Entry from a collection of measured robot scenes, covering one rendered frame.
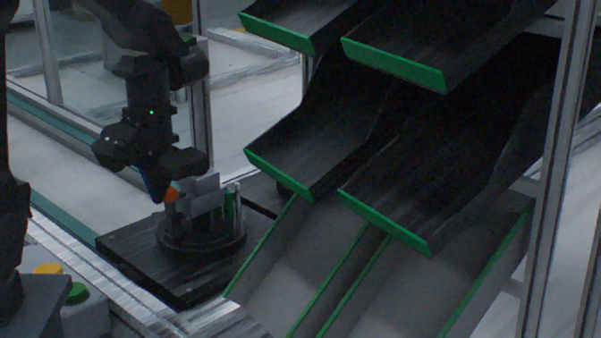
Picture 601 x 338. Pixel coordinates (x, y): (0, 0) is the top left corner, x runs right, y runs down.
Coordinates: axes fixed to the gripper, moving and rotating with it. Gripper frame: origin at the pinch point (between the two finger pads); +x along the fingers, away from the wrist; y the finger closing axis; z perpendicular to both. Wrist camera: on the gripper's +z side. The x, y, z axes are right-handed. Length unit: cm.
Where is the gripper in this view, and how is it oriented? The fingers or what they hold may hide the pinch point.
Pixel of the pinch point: (156, 181)
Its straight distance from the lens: 102.9
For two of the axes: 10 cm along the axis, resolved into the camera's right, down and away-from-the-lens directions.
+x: -0.1, 9.1, 4.2
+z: -7.1, 2.9, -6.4
